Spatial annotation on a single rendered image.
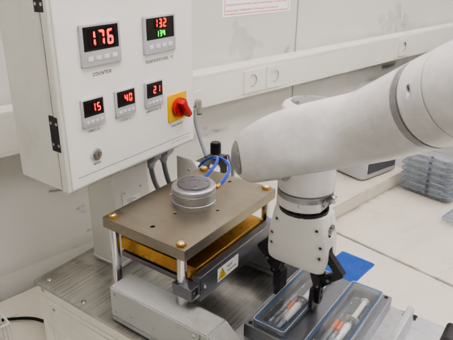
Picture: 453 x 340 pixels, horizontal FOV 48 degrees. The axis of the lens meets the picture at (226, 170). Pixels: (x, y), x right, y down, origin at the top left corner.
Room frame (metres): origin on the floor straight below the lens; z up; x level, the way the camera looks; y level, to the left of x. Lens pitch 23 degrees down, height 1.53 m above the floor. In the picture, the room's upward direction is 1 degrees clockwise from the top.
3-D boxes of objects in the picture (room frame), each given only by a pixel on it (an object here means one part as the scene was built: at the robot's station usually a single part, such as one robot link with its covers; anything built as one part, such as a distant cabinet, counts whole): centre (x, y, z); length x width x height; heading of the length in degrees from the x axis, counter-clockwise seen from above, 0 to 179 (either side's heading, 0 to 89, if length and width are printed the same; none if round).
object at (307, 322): (0.66, -0.15, 0.98); 0.20 x 0.17 x 0.03; 145
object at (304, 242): (0.69, -0.12, 1.12); 0.10 x 0.08 x 0.11; 55
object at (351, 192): (1.53, -0.25, 0.77); 0.84 x 0.30 x 0.04; 134
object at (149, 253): (0.82, 0.05, 1.07); 0.22 x 0.17 x 0.10; 145
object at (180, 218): (0.85, 0.07, 1.08); 0.31 x 0.24 x 0.13; 145
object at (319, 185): (0.68, -0.11, 1.27); 0.09 x 0.08 x 0.13; 110
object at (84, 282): (0.83, 0.08, 0.93); 0.46 x 0.35 x 0.01; 55
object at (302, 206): (0.68, -0.12, 1.19); 0.09 x 0.08 x 0.03; 55
